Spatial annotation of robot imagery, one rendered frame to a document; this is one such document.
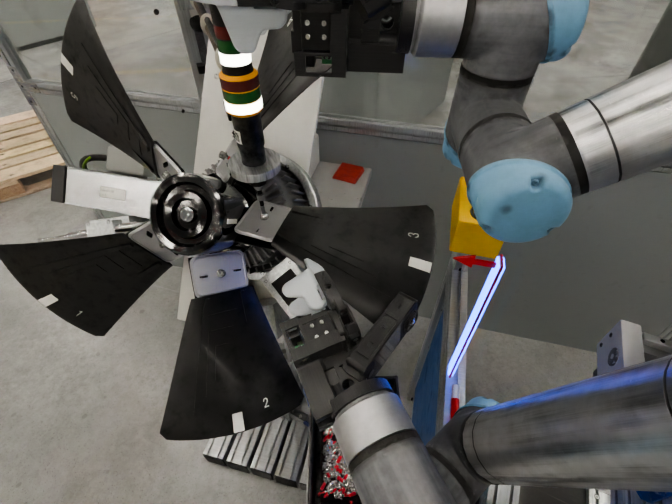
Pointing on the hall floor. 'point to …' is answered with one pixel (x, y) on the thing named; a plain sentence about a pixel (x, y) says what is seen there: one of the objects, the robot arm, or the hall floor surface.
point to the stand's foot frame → (267, 448)
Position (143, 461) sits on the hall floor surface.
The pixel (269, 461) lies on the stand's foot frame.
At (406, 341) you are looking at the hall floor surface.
